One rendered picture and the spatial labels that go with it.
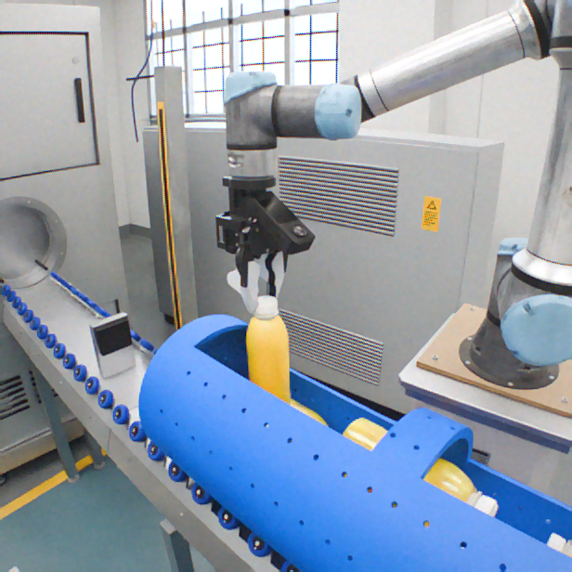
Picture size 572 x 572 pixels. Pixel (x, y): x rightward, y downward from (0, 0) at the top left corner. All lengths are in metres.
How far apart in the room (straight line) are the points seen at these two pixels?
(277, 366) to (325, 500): 0.29
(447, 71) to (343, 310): 1.75
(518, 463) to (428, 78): 0.63
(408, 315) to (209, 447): 1.61
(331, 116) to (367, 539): 0.50
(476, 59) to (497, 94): 2.44
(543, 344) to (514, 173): 2.54
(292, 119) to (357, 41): 2.60
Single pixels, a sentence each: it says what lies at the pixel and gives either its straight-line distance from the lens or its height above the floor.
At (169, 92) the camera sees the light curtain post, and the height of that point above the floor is 1.62.
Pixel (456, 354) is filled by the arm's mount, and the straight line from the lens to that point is 0.87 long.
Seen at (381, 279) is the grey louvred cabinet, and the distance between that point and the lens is 2.15.
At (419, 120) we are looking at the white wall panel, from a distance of 2.98.
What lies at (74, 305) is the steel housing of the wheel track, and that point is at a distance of 1.71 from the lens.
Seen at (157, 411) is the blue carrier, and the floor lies 1.14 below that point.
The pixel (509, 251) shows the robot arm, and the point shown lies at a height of 1.38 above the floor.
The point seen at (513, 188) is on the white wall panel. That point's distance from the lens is 3.16.
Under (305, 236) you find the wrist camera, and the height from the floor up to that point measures 1.41.
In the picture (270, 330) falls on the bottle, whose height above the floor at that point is 1.24.
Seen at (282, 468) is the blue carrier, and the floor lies 1.18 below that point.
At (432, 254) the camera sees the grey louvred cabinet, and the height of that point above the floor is 0.97.
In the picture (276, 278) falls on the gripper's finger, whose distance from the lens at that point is 0.73.
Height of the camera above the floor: 1.59
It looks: 23 degrees down
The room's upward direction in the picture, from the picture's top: straight up
